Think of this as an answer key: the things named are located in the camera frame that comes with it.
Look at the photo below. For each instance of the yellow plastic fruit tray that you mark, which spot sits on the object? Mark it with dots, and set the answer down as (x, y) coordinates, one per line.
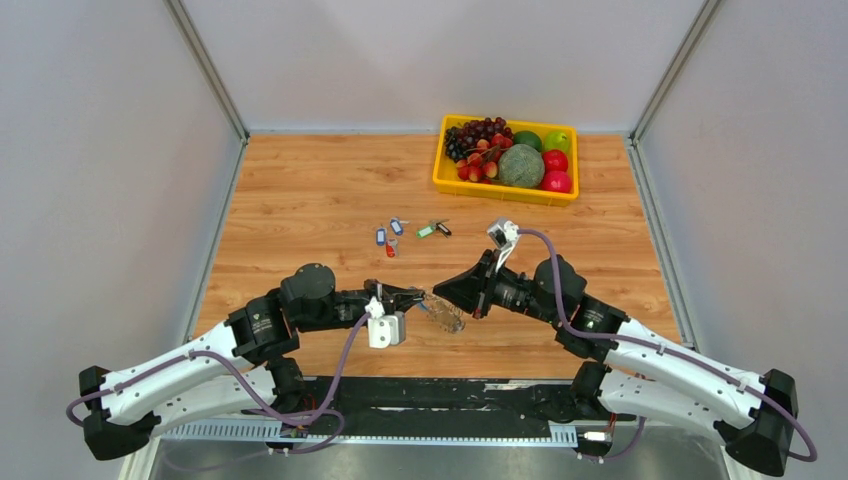
(447, 181)

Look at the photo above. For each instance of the large keyring with small rings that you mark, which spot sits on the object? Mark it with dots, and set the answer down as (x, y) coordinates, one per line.
(440, 312)

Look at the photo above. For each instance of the dark purple grape bunch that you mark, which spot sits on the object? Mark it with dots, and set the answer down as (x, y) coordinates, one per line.
(476, 136)

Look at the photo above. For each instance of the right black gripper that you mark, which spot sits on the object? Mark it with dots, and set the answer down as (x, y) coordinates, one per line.
(473, 289)

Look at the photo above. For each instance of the green tag key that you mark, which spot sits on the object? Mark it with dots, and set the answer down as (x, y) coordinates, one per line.
(425, 231)

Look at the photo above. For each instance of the aluminium front rail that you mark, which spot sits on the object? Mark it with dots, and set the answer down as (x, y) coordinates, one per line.
(243, 447)

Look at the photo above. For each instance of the aluminium corner post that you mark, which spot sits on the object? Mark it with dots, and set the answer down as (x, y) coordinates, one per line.
(193, 38)
(684, 51)

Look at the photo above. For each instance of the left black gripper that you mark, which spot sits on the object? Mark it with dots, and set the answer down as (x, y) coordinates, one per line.
(397, 300)

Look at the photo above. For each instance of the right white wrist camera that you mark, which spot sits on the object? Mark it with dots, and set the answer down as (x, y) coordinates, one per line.
(505, 236)

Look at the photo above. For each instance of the red tag key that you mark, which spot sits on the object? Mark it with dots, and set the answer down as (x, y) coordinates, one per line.
(391, 247)

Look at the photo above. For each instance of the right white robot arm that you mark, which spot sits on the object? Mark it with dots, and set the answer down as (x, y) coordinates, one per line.
(630, 369)

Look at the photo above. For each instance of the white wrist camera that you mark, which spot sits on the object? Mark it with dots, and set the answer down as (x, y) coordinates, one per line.
(505, 236)
(384, 329)

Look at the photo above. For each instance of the green netted melon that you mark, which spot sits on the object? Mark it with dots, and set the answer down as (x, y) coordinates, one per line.
(521, 166)

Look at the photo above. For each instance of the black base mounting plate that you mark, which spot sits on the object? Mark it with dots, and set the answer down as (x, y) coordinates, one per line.
(454, 408)

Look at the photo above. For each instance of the left aluminium corner post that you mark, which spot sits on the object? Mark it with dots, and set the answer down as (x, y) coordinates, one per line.
(193, 38)

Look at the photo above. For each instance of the dark green lime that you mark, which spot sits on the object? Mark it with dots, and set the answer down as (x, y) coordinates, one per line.
(528, 138)

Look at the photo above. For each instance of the blue tag key left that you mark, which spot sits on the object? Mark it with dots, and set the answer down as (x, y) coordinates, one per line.
(381, 236)

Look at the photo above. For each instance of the red apple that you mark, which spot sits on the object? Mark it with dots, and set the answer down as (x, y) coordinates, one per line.
(555, 160)
(557, 181)

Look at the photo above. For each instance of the right aluminium corner post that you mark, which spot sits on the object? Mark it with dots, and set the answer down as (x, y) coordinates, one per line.
(684, 51)

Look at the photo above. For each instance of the lower red apple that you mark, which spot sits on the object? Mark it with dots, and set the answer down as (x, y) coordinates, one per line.
(557, 181)

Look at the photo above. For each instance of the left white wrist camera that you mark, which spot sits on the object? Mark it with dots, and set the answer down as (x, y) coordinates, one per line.
(384, 329)

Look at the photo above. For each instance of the light green apple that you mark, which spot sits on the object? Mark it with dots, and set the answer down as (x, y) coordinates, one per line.
(560, 140)

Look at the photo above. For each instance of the red cherries cluster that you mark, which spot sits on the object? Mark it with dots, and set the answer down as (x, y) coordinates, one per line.
(478, 161)

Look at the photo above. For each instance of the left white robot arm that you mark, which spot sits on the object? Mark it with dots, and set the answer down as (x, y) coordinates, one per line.
(242, 364)

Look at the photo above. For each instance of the upper red apple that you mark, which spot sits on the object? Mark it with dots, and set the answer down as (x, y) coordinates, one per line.
(555, 160)

